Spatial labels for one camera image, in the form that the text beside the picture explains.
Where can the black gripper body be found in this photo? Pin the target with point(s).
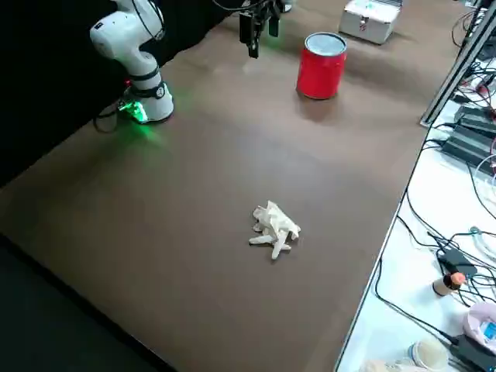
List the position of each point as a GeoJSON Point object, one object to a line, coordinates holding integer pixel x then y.
{"type": "Point", "coordinates": [265, 7]}

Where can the red push-button trash can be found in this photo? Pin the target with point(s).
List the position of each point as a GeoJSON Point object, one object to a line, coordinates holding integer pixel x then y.
{"type": "Point", "coordinates": [319, 73]}

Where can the white disposable gloves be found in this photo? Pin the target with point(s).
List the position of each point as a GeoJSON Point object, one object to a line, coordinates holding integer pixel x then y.
{"type": "Point", "coordinates": [273, 222]}

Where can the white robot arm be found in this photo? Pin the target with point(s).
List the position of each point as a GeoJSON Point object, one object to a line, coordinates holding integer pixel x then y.
{"type": "Point", "coordinates": [116, 38]}

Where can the silver aluminium case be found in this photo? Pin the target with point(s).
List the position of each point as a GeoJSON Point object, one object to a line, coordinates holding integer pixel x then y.
{"type": "Point", "coordinates": [368, 23]}

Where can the black power adapter brick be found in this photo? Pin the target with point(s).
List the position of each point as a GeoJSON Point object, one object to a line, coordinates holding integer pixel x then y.
{"type": "Point", "coordinates": [474, 116]}
{"type": "Point", "coordinates": [465, 145]}

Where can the small black charger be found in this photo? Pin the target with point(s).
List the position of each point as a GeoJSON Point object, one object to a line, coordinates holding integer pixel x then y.
{"type": "Point", "coordinates": [455, 259]}

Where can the small bottle with orange cap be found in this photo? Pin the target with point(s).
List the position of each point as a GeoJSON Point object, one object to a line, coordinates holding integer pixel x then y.
{"type": "Point", "coordinates": [445, 284]}

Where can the white round cup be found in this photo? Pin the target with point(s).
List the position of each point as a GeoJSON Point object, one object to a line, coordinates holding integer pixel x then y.
{"type": "Point", "coordinates": [428, 352]}

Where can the black power supply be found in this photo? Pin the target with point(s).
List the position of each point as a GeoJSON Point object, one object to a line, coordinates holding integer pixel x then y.
{"type": "Point", "coordinates": [474, 352]}

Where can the aluminium frame post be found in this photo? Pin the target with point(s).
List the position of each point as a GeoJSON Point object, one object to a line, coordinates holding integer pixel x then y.
{"type": "Point", "coordinates": [445, 91]}

